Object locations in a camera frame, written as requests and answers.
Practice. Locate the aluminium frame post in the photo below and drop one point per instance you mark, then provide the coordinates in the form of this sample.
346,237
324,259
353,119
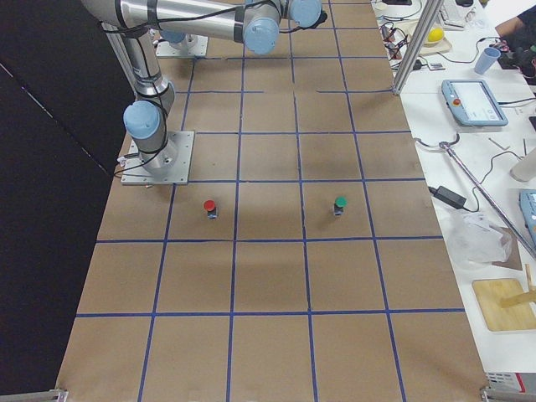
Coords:
418,37

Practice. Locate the wooden cutting board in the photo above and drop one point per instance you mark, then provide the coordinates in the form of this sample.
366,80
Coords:
504,304

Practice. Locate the clear plastic bag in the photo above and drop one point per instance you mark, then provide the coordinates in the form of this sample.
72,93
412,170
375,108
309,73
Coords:
472,239

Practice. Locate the yellow lemon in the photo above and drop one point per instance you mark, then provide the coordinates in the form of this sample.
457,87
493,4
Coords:
434,36

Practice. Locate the green push button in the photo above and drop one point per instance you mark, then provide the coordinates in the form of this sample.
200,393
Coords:
339,205

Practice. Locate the blue plastic cup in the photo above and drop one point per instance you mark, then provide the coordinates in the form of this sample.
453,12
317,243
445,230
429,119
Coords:
486,60

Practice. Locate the teach pendant tablet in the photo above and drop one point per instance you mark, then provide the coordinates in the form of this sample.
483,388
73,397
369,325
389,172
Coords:
472,103

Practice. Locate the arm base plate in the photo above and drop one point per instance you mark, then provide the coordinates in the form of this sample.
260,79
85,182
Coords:
165,51
171,165

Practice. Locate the beige tray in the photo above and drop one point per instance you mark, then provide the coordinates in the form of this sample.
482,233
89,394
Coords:
407,29

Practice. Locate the black power adapter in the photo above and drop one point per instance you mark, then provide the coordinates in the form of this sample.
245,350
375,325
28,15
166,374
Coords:
449,197

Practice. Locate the metal rod tool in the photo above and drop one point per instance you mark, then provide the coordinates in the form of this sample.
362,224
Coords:
447,147

